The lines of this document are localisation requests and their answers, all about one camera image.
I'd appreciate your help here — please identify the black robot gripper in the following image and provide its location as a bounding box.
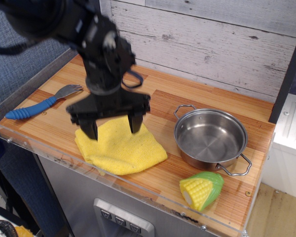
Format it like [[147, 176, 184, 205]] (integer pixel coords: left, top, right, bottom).
[[66, 88, 150, 140]]

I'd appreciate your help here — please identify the yellow cloth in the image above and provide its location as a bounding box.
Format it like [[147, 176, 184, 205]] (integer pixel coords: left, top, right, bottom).
[[74, 116, 168, 175]]

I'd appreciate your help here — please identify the stainless steel pot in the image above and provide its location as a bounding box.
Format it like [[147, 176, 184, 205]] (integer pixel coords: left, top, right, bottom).
[[174, 105, 252, 176]]

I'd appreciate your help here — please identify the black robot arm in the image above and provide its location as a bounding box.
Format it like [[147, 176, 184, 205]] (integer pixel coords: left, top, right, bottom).
[[0, 0, 150, 139]]

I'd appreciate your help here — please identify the silver button control panel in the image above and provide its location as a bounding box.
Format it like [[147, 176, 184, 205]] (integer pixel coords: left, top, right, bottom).
[[93, 198, 155, 237]]

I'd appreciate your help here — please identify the toy corn cob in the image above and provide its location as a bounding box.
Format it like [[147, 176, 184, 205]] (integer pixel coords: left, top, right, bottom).
[[179, 171, 224, 212]]

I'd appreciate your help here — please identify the clear acrylic table guard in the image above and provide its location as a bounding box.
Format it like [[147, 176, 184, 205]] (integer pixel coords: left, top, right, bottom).
[[0, 116, 275, 237]]

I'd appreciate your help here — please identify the yellow and black object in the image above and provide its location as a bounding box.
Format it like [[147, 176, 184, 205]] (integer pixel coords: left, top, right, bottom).
[[0, 220, 35, 237]]

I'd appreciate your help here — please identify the white cabinet at right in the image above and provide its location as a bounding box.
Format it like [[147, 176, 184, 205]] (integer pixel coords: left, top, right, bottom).
[[262, 94, 296, 197]]

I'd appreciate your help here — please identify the blue handled metal spork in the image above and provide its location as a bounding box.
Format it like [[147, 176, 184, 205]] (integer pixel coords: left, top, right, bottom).
[[4, 84, 83, 120]]

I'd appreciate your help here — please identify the grey metal side rail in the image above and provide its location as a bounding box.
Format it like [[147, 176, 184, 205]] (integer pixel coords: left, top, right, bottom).
[[0, 49, 77, 121]]

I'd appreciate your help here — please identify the black right vertical post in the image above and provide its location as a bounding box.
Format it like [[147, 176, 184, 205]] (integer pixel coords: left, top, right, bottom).
[[268, 0, 296, 123]]

